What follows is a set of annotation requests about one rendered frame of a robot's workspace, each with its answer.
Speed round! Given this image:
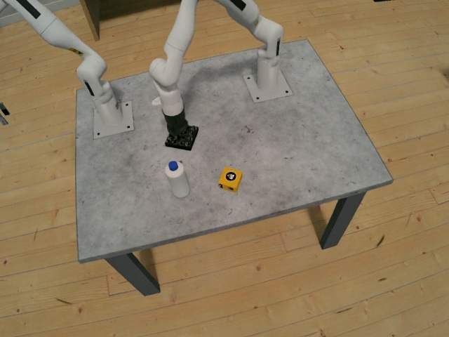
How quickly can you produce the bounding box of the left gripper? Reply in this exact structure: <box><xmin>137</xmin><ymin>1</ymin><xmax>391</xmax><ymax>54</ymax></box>
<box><xmin>152</xmin><ymin>97</ymin><xmax>189</xmax><ymax>139</ymax></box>

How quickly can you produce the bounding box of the black knob panel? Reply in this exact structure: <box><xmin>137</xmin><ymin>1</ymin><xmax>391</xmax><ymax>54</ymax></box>
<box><xmin>165</xmin><ymin>126</ymin><xmax>199</xmax><ymax>151</ymax></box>

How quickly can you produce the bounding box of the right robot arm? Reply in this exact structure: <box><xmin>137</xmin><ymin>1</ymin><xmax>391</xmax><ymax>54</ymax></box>
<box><xmin>0</xmin><ymin>0</ymin><xmax>123</xmax><ymax>127</ymax></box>

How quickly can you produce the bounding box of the white bottle with blue cap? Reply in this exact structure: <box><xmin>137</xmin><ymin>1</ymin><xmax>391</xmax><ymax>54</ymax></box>
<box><xmin>165</xmin><ymin>161</ymin><xmax>190</xmax><ymax>198</ymax></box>

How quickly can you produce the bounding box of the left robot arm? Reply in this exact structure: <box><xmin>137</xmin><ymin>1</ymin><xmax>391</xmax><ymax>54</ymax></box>
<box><xmin>149</xmin><ymin>0</ymin><xmax>283</xmax><ymax>106</ymax></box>

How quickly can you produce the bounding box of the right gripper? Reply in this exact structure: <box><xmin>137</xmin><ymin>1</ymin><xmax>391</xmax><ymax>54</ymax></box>
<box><xmin>0</xmin><ymin>102</ymin><xmax>10</xmax><ymax>126</ymax></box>

